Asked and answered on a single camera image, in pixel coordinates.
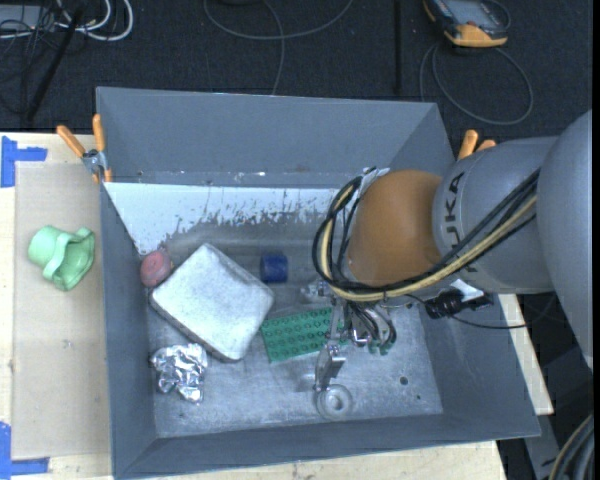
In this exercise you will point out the pale wood flat board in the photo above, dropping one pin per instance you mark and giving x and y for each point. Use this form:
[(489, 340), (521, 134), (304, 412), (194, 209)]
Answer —
[(55, 368)]

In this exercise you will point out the light green plastic cup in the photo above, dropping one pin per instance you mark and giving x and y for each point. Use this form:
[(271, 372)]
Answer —
[(62, 255)]

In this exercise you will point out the crumpled silver foil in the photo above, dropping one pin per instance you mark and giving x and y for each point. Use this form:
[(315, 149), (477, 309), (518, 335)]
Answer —
[(180, 370)]

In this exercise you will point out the dark green flat block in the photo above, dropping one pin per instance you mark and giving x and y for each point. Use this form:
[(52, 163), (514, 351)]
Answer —
[(292, 335)]

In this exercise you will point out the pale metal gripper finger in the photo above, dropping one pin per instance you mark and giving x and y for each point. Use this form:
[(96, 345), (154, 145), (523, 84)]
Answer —
[(323, 375), (337, 359)]

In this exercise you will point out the black cylinder on white bracket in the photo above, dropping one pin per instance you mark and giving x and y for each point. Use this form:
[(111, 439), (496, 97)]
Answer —
[(447, 304)]

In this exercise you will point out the grey metal bin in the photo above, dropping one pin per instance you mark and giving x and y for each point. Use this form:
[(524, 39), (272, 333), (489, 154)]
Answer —
[(260, 138)]

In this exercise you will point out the clear glass round dish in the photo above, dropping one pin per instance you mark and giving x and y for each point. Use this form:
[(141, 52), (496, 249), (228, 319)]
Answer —
[(334, 400)]

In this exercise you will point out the white rectangular sponge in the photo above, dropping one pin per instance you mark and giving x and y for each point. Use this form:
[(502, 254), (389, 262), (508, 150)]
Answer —
[(212, 300)]

